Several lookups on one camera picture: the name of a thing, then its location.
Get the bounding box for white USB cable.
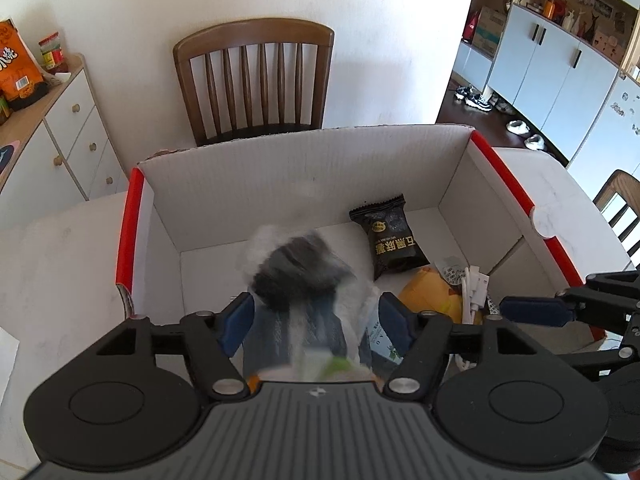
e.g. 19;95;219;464
459;263;494;325

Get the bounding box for black snack packet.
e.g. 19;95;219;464
349;194;430;281

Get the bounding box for bag of dark dried bits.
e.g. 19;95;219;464
241;226;354;312

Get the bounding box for white grey paper tissue pack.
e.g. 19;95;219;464
242;278;380;385

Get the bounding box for small light blue carton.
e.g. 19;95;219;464
360;308;402;380

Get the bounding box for yellow orange toy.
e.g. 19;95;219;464
399;266;483;325

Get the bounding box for small printed sachet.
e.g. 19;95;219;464
435;256;465;287

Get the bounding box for red cardboard box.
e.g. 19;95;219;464
115;125;630;324

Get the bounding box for white refrigerator with magnets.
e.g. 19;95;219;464
568;76;640;198

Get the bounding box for sneakers on floor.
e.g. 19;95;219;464
454;86;495;113

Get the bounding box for white sideboard cabinet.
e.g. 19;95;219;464
0;54;128;230

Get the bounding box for brown wooden chair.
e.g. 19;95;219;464
172;18;335;146

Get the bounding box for red lid jar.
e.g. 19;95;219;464
38;32;68;74

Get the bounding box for orange snack bag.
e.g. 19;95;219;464
0;20;48;110

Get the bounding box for white wall cabinet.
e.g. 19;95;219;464
452;0;639;160

